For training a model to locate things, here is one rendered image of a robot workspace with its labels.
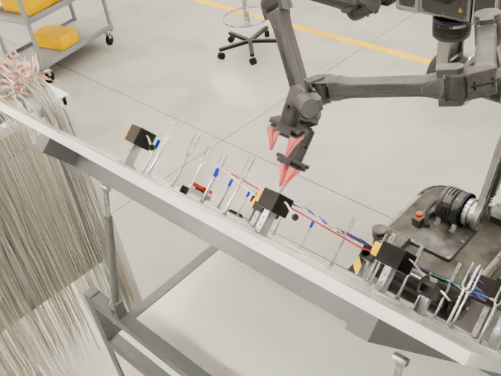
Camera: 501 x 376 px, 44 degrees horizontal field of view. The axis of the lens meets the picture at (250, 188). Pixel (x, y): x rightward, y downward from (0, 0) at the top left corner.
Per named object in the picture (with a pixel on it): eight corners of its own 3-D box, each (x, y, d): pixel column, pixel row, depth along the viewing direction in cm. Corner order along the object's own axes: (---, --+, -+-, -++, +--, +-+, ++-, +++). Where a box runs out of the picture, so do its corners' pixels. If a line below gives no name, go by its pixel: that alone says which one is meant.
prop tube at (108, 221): (118, 304, 178) (109, 212, 163) (124, 309, 176) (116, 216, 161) (109, 309, 175) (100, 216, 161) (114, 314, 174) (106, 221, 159)
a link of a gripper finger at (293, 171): (285, 190, 196) (297, 163, 195) (266, 180, 198) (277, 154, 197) (291, 191, 202) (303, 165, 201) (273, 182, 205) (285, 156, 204)
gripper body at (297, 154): (302, 169, 194) (311, 148, 193) (274, 157, 198) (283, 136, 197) (308, 171, 200) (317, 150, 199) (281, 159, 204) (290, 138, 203)
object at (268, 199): (274, 242, 116) (296, 199, 116) (244, 225, 125) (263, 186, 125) (291, 250, 118) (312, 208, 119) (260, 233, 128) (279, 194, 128)
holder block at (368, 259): (377, 286, 191) (391, 257, 191) (362, 279, 181) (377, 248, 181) (364, 279, 193) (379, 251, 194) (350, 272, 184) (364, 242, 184)
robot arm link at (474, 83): (501, 104, 159) (500, 69, 154) (446, 107, 164) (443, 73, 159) (501, 37, 193) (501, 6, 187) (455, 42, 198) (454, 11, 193)
